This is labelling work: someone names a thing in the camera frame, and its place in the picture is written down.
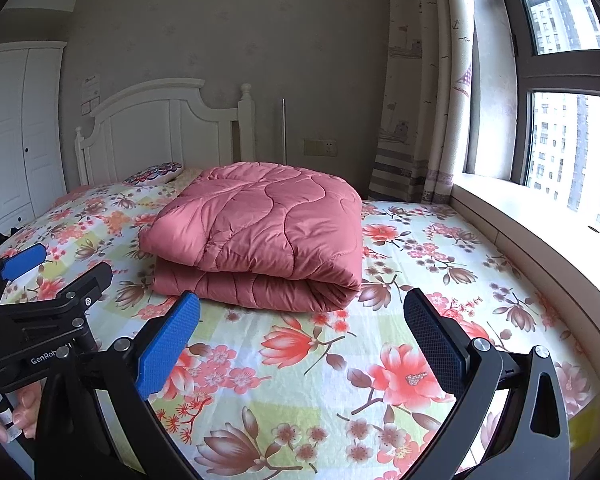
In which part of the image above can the dark framed window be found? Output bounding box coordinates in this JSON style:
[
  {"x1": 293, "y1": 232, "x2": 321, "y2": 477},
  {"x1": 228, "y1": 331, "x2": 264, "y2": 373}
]
[{"x1": 472, "y1": 0, "x2": 600, "y2": 241}]

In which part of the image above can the person's left hand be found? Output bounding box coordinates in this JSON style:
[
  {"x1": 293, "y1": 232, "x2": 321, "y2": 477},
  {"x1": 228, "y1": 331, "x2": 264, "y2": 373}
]
[{"x1": 0, "y1": 380, "x2": 43, "y2": 443}]

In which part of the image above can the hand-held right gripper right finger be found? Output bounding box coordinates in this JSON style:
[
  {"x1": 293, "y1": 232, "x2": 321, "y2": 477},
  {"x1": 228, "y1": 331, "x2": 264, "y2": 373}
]
[{"x1": 402, "y1": 287, "x2": 573, "y2": 480}]

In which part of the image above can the beige plush cushion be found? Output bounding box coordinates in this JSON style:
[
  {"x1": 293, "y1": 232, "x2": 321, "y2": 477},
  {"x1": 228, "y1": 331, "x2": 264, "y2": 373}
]
[{"x1": 172, "y1": 167, "x2": 203, "y2": 191}]

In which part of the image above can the pink quilted jacket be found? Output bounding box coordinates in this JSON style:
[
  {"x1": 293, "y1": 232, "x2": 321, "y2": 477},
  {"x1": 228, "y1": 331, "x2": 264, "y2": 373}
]
[{"x1": 138, "y1": 162, "x2": 363, "y2": 312}]

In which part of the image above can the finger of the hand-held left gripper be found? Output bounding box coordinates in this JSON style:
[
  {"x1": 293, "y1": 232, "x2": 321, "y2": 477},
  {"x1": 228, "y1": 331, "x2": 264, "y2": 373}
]
[
  {"x1": 0, "y1": 242, "x2": 48, "y2": 311},
  {"x1": 0, "y1": 261, "x2": 114, "y2": 333}
]

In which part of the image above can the white wooden bed headboard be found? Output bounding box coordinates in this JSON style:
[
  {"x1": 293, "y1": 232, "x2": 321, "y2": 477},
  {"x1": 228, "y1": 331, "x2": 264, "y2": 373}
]
[{"x1": 75, "y1": 78, "x2": 257, "y2": 186}]

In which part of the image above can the beige wall socket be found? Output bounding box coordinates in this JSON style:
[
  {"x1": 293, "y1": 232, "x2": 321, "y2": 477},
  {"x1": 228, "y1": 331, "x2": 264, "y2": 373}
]
[{"x1": 303, "y1": 138, "x2": 337, "y2": 157}]

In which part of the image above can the printed beige curtain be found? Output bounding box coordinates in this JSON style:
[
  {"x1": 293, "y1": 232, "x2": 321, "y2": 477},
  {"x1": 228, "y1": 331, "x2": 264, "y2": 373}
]
[{"x1": 367, "y1": 0, "x2": 476, "y2": 206}]

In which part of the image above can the floral bed cover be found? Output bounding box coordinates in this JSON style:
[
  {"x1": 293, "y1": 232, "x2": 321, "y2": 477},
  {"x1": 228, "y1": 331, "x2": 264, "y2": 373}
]
[{"x1": 0, "y1": 180, "x2": 600, "y2": 480}]

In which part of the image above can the beige window sill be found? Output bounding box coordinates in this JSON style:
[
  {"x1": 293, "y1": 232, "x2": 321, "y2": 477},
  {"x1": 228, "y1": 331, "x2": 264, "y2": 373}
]
[{"x1": 450, "y1": 172, "x2": 600, "y2": 361}]

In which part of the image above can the black jagged object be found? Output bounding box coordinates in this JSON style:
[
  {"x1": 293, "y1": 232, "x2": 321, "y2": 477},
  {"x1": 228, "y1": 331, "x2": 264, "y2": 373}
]
[{"x1": 0, "y1": 227, "x2": 21, "y2": 263}]

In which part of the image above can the mandala patterned pillow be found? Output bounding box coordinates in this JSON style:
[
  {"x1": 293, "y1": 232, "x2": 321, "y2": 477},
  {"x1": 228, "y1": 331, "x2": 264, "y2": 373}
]
[{"x1": 123, "y1": 161, "x2": 183, "y2": 184}]

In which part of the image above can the white wardrobe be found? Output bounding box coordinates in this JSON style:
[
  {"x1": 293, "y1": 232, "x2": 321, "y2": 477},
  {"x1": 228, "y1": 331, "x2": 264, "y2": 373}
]
[{"x1": 0, "y1": 41, "x2": 68, "y2": 246}]

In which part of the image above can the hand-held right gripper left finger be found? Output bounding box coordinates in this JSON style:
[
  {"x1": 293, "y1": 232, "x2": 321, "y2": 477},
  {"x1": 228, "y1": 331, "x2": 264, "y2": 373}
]
[{"x1": 34, "y1": 290, "x2": 203, "y2": 480}]

